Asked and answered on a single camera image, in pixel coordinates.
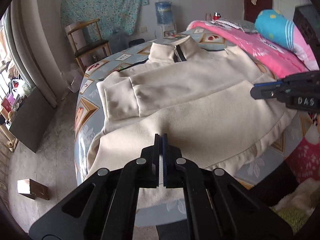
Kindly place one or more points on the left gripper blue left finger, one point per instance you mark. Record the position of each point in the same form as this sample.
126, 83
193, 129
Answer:
104, 206

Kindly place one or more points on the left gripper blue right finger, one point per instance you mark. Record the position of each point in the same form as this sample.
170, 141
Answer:
217, 205

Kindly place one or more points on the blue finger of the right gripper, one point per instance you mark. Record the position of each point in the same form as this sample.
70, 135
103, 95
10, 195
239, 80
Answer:
265, 92
269, 84

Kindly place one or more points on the beige zip-up jacket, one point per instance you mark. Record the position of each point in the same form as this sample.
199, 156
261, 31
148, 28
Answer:
200, 99

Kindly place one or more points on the pink floral quilt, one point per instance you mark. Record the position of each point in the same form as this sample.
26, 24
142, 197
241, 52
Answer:
278, 60

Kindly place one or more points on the fruit-pattern blue bed sheet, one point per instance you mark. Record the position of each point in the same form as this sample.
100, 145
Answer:
89, 120

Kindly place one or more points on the blue pink pillow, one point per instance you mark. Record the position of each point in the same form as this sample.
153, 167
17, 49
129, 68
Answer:
273, 26

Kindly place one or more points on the small brown white box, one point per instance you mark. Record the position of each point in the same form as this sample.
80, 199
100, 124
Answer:
32, 189

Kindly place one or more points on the dark grey cabinet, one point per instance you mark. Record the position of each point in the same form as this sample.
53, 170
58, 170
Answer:
31, 120

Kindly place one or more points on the white water dispenser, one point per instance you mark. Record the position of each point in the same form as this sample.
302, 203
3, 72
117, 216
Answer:
168, 30

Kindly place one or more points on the blue water bottle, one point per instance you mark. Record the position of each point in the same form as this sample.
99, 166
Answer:
164, 13

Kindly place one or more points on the black bin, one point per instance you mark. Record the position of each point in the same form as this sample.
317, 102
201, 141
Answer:
136, 42

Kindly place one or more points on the wooden chair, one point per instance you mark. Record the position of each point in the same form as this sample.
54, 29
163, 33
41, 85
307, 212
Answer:
89, 47

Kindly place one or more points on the teal floral hanging cloth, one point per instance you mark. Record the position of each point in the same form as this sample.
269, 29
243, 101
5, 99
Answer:
114, 15

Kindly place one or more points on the grey curtain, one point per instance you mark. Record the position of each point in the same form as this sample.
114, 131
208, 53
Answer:
36, 41

